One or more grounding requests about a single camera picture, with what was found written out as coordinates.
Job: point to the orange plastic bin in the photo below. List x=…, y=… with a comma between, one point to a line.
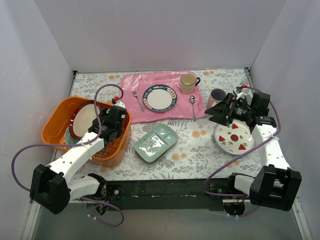
x=55, y=129

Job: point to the metal fork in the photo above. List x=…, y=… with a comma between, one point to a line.
x=135, y=94

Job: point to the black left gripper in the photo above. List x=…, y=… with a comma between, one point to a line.
x=100, y=126

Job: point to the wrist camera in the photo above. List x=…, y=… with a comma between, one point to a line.
x=116, y=102
x=238, y=91

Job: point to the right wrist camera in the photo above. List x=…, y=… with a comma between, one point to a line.
x=238, y=91

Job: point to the white plate green rim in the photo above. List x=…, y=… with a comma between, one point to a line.
x=160, y=98

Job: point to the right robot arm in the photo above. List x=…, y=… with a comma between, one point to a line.
x=276, y=184

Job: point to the cream mug black handle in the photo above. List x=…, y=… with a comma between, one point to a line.
x=188, y=82

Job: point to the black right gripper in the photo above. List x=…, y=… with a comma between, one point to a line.
x=230, y=111

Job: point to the cream plate dark red rim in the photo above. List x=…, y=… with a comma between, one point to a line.
x=82, y=118

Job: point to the light green divided tray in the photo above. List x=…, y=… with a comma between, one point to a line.
x=153, y=145

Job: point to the red and teal floral plate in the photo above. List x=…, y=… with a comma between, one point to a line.
x=68, y=139

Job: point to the metal spoon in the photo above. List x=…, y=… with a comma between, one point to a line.
x=192, y=100

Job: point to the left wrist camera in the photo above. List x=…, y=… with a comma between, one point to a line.
x=116, y=102

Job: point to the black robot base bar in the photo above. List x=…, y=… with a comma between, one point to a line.
x=171, y=194

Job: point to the dark green mug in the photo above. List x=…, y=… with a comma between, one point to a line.
x=243, y=101

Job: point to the white watermelon plate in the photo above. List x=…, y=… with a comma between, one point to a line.
x=234, y=139

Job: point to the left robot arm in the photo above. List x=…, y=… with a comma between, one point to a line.
x=52, y=186

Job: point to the pink mug purple inside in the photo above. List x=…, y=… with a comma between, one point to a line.
x=216, y=96

